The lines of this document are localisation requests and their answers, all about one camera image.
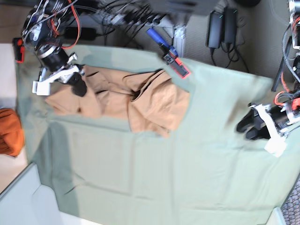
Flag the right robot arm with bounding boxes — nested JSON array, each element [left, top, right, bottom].
[[21, 0, 87, 97]]

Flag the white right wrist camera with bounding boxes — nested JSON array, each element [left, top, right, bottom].
[[32, 81, 51, 96]]

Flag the blue clamp on left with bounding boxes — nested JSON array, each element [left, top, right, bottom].
[[12, 37, 25, 63]]

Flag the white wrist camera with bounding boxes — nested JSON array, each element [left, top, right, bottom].
[[32, 81, 51, 96], [264, 137, 286, 158]]

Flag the blue clamp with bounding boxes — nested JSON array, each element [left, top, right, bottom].
[[12, 37, 25, 63], [146, 28, 190, 79]]

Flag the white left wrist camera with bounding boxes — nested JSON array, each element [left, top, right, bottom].
[[264, 137, 286, 158]]

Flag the black power brick pair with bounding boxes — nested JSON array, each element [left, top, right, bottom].
[[206, 7, 238, 49]]

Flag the blue clamp at centre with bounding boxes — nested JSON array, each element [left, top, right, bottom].
[[146, 28, 190, 79]]

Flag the black power adapter left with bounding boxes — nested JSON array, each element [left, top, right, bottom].
[[63, 27, 98, 41]]

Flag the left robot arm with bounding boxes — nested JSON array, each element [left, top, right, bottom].
[[236, 0, 300, 140]]

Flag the power strip with plugs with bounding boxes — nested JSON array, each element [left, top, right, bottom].
[[96, 11, 173, 28]]

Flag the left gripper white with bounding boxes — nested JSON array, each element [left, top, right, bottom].
[[236, 102, 293, 140]]

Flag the grey plastic bin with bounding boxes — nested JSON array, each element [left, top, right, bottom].
[[0, 163, 63, 225]]

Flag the aluminium frame post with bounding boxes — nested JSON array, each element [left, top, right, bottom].
[[165, 14, 189, 58]]

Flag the tan orange T-shirt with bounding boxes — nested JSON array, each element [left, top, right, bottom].
[[45, 66, 190, 137]]

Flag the light green table cloth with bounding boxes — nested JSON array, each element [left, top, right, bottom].
[[16, 45, 300, 225]]

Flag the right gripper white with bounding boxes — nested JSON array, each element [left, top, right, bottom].
[[38, 52, 87, 97]]

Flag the dark orange folded garment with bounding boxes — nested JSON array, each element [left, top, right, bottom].
[[0, 108, 24, 157]]

